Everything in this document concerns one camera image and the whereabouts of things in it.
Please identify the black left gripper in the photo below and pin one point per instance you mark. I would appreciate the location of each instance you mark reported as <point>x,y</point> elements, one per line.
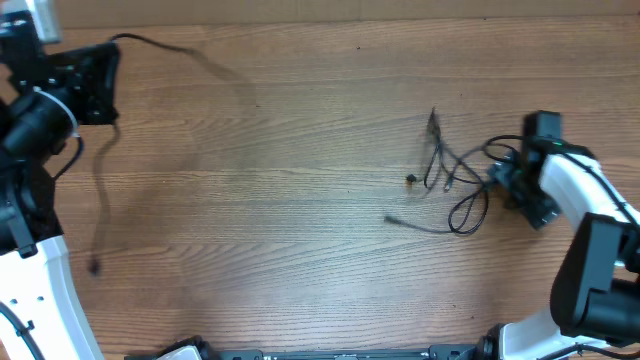
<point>94,91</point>

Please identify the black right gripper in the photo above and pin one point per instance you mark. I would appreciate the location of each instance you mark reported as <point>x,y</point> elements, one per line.
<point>541,209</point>

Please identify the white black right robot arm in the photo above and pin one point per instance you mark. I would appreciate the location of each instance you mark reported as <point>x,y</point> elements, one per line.
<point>590,310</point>

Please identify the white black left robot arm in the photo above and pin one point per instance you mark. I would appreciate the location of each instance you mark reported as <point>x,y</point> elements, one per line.
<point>41,315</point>

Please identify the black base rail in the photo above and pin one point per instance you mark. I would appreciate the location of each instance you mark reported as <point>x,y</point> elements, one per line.
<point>197,348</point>

